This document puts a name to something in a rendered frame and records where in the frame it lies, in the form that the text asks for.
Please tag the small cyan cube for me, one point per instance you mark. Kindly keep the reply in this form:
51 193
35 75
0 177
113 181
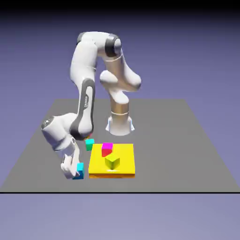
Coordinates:
80 168

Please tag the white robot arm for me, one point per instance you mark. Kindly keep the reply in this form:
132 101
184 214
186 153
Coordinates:
82 75

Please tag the large yellow box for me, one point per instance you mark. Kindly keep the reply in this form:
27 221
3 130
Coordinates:
112 165

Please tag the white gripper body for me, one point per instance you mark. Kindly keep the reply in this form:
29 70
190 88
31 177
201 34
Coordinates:
69 165

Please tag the small yellow-green cube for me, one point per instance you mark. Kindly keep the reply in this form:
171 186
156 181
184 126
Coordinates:
112 162

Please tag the small teal cube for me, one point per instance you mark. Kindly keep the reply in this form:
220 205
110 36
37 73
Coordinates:
89 144

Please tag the small magenta cube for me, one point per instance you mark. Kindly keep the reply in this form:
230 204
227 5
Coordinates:
106 149

